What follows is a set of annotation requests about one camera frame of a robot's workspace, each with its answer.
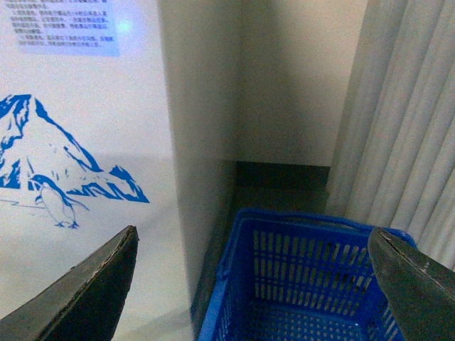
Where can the white vertical blind curtain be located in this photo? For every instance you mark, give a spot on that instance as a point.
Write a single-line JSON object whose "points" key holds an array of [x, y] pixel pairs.
{"points": [[393, 165]]}

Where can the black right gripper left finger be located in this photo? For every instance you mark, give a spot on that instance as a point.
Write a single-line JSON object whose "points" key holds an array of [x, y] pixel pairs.
{"points": [[84, 304]]}

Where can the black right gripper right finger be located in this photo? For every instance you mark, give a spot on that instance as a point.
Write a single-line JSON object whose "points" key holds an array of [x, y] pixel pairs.
{"points": [[419, 290]]}

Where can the white blue chest freezer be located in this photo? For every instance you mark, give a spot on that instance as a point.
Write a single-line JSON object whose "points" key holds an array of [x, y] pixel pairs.
{"points": [[86, 149]]}

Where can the blue plastic shopping basket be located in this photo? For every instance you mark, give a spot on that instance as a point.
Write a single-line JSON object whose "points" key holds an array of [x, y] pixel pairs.
{"points": [[297, 276]]}

